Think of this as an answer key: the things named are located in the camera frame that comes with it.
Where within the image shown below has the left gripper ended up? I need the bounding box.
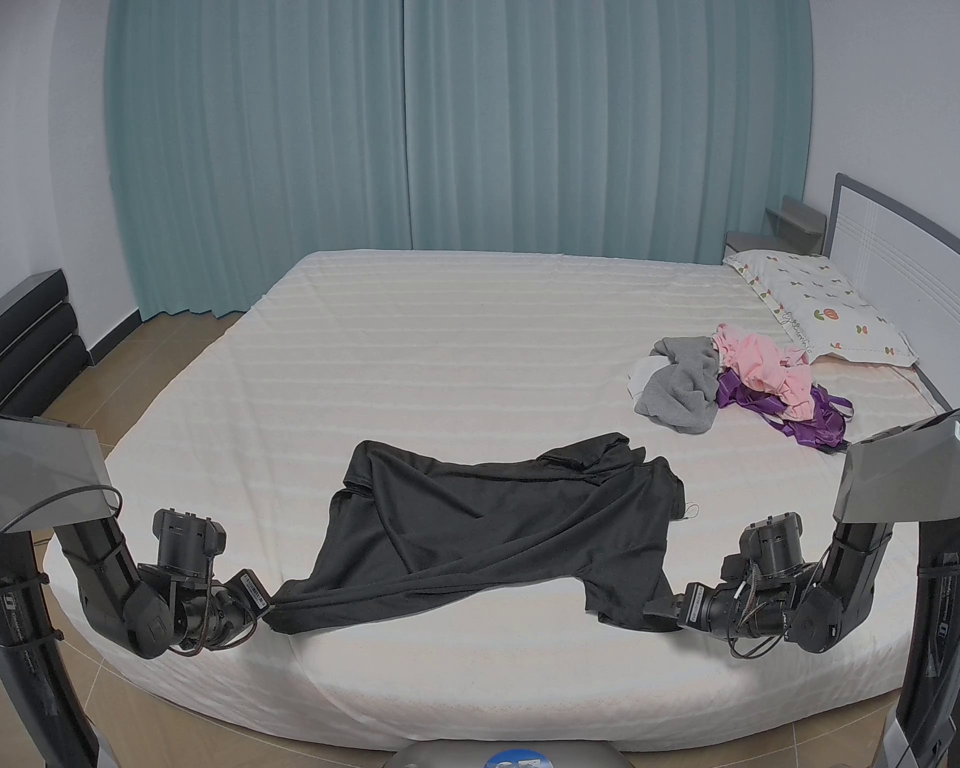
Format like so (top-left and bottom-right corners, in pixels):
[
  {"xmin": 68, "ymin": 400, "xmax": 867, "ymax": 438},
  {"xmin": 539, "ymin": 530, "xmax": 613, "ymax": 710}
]
[{"xmin": 219, "ymin": 567, "xmax": 281, "ymax": 636}]

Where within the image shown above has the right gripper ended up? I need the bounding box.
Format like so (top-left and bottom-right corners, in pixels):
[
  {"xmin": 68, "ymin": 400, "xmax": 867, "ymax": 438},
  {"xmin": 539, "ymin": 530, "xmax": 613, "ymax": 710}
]
[{"xmin": 649, "ymin": 580, "xmax": 726, "ymax": 633}]

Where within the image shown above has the black T-shirt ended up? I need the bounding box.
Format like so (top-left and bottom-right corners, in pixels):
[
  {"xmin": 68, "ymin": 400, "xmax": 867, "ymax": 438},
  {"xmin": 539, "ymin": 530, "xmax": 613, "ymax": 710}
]
[{"xmin": 262, "ymin": 431, "xmax": 702, "ymax": 637}]

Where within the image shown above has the bed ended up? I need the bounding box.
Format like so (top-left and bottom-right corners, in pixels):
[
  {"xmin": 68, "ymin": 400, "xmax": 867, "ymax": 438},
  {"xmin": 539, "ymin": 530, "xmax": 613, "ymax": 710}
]
[{"xmin": 41, "ymin": 172, "xmax": 960, "ymax": 751}]

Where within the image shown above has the purple garment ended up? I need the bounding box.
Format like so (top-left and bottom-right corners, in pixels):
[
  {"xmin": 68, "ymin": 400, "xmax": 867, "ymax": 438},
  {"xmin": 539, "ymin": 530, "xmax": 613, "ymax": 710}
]
[{"xmin": 716, "ymin": 371, "xmax": 855, "ymax": 453}]

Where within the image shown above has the grey garment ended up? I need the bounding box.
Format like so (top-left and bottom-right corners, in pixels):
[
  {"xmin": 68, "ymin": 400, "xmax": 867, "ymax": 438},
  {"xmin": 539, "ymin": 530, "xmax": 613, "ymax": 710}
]
[{"xmin": 633, "ymin": 336, "xmax": 723, "ymax": 435}]

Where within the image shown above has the white garment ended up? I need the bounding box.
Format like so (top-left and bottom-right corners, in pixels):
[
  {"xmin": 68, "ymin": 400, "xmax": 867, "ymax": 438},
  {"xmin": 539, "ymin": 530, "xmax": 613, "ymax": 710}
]
[{"xmin": 626, "ymin": 354, "xmax": 669, "ymax": 399}]

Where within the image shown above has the pink garment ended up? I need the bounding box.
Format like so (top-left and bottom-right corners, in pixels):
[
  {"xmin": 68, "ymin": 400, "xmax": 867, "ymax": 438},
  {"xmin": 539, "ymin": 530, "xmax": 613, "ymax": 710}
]
[{"xmin": 711, "ymin": 322, "xmax": 815, "ymax": 421}]

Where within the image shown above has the black chest of drawers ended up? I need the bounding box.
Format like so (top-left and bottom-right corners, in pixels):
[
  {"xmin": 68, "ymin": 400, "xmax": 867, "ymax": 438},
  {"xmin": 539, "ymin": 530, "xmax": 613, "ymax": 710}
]
[{"xmin": 0, "ymin": 268, "xmax": 88, "ymax": 421}]

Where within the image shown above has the white printed pillow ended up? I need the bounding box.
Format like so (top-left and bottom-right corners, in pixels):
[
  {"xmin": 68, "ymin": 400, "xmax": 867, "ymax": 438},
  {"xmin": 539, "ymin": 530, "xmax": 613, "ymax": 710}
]
[{"xmin": 723, "ymin": 249, "xmax": 920, "ymax": 369}]

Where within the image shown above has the grey bedside table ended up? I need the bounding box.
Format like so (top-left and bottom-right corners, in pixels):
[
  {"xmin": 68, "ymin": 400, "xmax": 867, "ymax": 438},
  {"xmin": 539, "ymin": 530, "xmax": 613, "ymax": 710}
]
[{"xmin": 723, "ymin": 195, "xmax": 828, "ymax": 265}]

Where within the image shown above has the blue-green curtain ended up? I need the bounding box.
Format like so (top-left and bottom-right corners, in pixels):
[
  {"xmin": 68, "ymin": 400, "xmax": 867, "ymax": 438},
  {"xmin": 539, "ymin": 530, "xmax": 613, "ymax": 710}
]
[{"xmin": 103, "ymin": 0, "xmax": 816, "ymax": 320}]

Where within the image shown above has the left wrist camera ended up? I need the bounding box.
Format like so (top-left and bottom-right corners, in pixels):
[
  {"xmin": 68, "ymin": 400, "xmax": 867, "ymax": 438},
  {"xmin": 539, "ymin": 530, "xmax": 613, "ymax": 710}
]
[{"xmin": 152, "ymin": 508, "xmax": 228, "ymax": 582}]

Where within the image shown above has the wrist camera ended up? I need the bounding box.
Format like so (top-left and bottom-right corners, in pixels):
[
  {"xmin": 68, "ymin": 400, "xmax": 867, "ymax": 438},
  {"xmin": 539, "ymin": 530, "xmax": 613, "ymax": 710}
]
[
  {"xmin": 738, "ymin": 512, "xmax": 808, "ymax": 580},
  {"xmin": 152, "ymin": 508, "xmax": 228, "ymax": 582}
]

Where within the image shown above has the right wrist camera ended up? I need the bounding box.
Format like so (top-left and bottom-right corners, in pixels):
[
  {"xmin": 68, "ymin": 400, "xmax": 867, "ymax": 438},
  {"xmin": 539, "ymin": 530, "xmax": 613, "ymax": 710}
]
[{"xmin": 738, "ymin": 512, "xmax": 808, "ymax": 580}]

